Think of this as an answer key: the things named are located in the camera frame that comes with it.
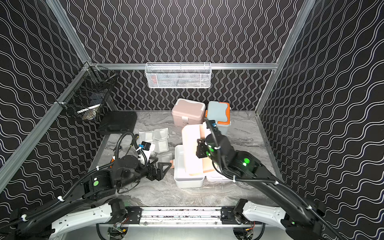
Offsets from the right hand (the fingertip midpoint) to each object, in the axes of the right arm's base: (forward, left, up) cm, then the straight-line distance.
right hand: (197, 139), depth 66 cm
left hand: (-8, +14, -4) cm, 17 cm away
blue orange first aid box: (+35, -16, -18) cm, 43 cm away
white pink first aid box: (-12, +3, -6) cm, 14 cm away
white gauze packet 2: (+6, +20, -29) cm, 36 cm away
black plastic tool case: (+32, +57, -24) cm, 69 cm away
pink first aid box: (+33, +8, -17) cm, 38 cm away
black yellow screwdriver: (+22, +41, -29) cm, 55 cm away
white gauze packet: (+26, +26, -30) cm, 48 cm away
